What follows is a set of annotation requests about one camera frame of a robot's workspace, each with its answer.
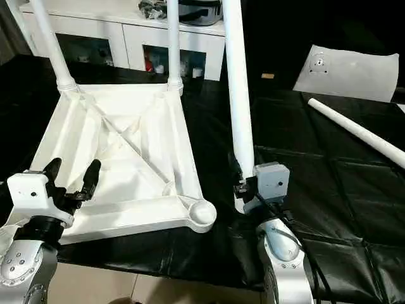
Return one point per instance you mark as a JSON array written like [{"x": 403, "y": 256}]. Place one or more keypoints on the white plastic table top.
[{"x": 126, "y": 145}]

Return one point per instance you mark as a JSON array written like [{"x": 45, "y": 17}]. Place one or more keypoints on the white plastic table leg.
[
  {"x": 357, "y": 130},
  {"x": 237, "y": 95},
  {"x": 50, "y": 44},
  {"x": 174, "y": 44}
]

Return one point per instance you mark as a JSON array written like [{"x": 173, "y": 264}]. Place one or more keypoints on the black work mat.
[{"x": 329, "y": 202}]

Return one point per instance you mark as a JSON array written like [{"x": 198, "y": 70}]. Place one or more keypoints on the small yellow label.
[{"x": 267, "y": 76}]

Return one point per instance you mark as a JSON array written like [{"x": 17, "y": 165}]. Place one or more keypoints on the black robot left foot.
[{"x": 123, "y": 301}]

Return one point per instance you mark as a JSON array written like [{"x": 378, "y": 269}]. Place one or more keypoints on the red bottle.
[{"x": 149, "y": 63}]

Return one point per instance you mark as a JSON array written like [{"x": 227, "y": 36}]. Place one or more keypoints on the black cabinet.
[{"x": 285, "y": 31}]

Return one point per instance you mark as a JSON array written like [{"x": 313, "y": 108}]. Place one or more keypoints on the white cabinet with glass doors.
[{"x": 101, "y": 31}]

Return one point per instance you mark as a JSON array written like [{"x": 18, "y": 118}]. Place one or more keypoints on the white plastic bag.
[{"x": 348, "y": 73}]

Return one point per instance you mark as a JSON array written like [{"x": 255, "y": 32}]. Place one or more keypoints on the black rice cooker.
[{"x": 202, "y": 11}]

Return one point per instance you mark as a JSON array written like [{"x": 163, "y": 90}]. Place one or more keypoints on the white side table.
[{"x": 400, "y": 107}]

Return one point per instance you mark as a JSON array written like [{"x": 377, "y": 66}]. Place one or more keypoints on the dark tangled clutter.
[{"x": 152, "y": 9}]

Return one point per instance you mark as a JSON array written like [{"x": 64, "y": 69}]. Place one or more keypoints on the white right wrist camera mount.
[{"x": 272, "y": 183}]

